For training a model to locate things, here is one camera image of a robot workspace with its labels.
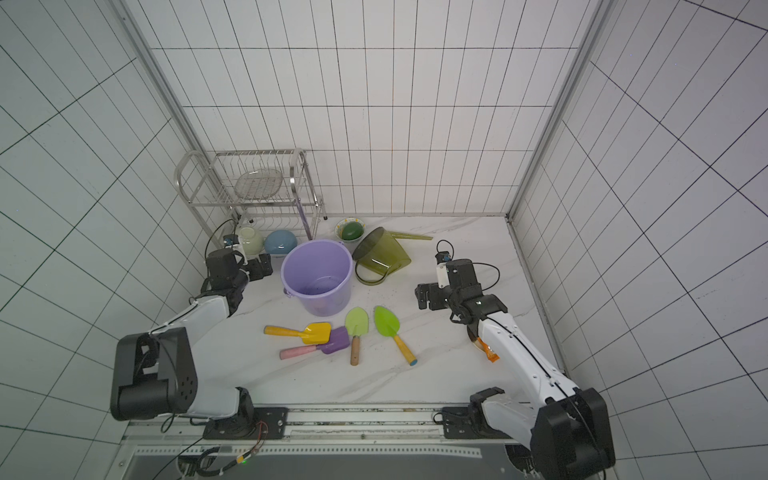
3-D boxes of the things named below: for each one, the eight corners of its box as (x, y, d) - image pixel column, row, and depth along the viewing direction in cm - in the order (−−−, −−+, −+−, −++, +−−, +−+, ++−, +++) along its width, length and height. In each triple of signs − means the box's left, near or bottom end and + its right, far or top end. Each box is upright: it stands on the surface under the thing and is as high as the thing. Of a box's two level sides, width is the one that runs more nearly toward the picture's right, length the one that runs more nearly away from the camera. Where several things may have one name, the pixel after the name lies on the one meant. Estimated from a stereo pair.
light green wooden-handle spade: (341, 365, 84) (340, 363, 82) (346, 310, 95) (346, 307, 93) (366, 365, 84) (366, 363, 82) (369, 310, 95) (369, 307, 93)
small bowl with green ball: (334, 246, 111) (333, 239, 108) (337, 224, 118) (336, 217, 115) (364, 246, 111) (363, 239, 108) (365, 224, 118) (365, 217, 115)
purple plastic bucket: (289, 321, 92) (273, 295, 79) (300, 269, 104) (288, 240, 91) (353, 321, 92) (347, 295, 79) (357, 270, 104) (353, 240, 91)
